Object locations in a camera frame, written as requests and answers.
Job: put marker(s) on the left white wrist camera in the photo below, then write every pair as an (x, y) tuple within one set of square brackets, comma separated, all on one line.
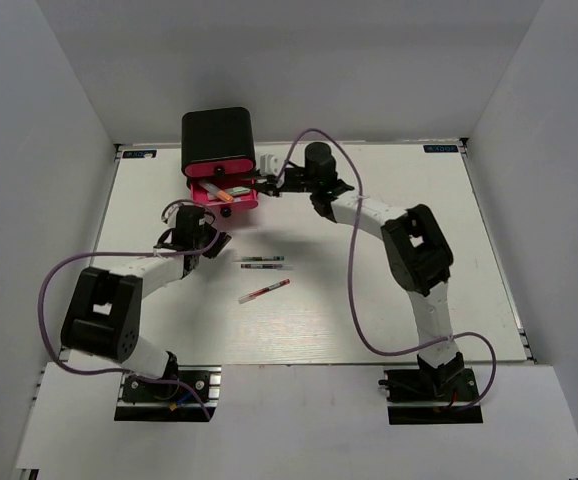
[(168, 211)]

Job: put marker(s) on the green gel pen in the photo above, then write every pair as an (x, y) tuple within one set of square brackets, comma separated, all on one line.
[(268, 258)]

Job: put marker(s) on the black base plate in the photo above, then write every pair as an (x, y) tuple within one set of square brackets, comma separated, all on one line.
[(411, 403), (140, 401)]

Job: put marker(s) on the blue table label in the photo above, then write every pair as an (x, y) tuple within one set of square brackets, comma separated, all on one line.
[(139, 154), (440, 148)]

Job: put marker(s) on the purple gel pen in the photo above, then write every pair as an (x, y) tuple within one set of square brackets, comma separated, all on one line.
[(266, 266)]

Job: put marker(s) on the pink drawer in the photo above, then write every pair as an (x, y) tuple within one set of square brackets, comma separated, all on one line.
[(249, 202), (223, 167)]

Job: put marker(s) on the left blue table label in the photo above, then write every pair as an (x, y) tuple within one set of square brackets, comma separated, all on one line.
[(139, 154)]

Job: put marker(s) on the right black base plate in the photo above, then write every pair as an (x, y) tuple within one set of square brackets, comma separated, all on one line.
[(411, 403)]

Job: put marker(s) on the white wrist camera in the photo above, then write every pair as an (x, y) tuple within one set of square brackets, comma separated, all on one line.
[(269, 165), (168, 211)]

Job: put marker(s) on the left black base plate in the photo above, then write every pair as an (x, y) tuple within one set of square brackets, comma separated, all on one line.
[(140, 401)]

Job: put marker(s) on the blue highlighter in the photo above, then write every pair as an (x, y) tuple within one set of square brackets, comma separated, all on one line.
[(214, 199)]

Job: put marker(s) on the red gel pen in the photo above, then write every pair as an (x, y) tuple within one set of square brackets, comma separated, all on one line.
[(255, 294)]

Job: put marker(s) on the black drawer cabinet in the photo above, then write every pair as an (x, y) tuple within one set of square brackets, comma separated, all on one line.
[(216, 134)]

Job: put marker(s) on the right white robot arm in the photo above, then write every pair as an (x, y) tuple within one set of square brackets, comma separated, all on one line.
[(418, 254)]

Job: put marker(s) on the pink top drawer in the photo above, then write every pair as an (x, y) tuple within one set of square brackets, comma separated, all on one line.
[(223, 167)]

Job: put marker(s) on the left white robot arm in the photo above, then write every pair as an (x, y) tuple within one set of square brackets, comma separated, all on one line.
[(104, 315)]

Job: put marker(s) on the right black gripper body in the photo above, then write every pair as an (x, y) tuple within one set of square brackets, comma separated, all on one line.
[(301, 181)]

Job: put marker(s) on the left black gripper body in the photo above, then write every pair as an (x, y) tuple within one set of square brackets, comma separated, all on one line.
[(209, 234)]

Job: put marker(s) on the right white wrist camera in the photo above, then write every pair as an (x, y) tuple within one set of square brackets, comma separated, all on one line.
[(269, 165)]

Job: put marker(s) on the orange highlighter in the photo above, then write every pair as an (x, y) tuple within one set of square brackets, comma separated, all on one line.
[(213, 190)]

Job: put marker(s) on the green highlighter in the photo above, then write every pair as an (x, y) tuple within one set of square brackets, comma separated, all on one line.
[(238, 191)]

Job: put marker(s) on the right blue table label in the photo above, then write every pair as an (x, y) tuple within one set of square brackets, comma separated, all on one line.
[(440, 148)]

